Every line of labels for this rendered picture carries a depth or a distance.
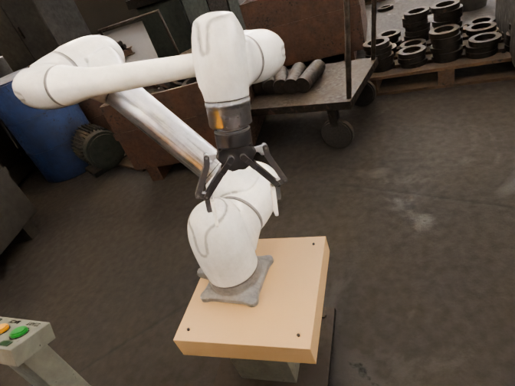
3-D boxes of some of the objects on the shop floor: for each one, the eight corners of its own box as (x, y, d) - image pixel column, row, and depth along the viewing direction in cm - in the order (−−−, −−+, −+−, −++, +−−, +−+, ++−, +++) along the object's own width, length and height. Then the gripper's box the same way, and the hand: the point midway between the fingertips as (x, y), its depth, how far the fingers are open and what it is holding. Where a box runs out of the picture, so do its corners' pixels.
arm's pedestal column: (240, 309, 158) (213, 257, 141) (336, 310, 144) (319, 253, 127) (208, 408, 128) (170, 358, 111) (326, 423, 114) (302, 368, 97)
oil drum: (80, 181, 318) (11, 81, 270) (32, 186, 343) (-38, 95, 294) (119, 144, 362) (66, 52, 313) (74, 151, 386) (19, 66, 337)
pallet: (537, 31, 286) (544, -34, 262) (556, 73, 230) (568, -3, 206) (374, 58, 342) (367, 7, 318) (357, 98, 286) (348, 40, 262)
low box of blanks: (275, 115, 307) (250, 33, 271) (260, 165, 250) (226, 69, 214) (175, 135, 336) (141, 64, 300) (141, 184, 279) (94, 103, 244)
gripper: (169, 141, 73) (191, 237, 81) (295, 119, 75) (304, 215, 83) (171, 132, 79) (191, 221, 88) (287, 112, 82) (296, 202, 90)
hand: (245, 214), depth 85 cm, fingers open, 13 cm apart
